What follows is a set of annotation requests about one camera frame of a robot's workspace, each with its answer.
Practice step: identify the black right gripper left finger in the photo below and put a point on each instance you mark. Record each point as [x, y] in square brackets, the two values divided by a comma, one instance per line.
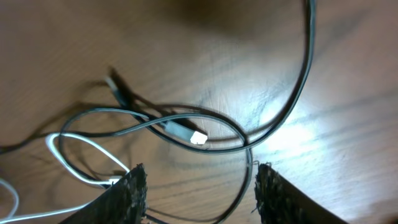
[123, 203]

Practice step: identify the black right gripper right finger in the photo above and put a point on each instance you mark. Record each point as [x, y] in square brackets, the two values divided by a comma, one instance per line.
[280, 202]

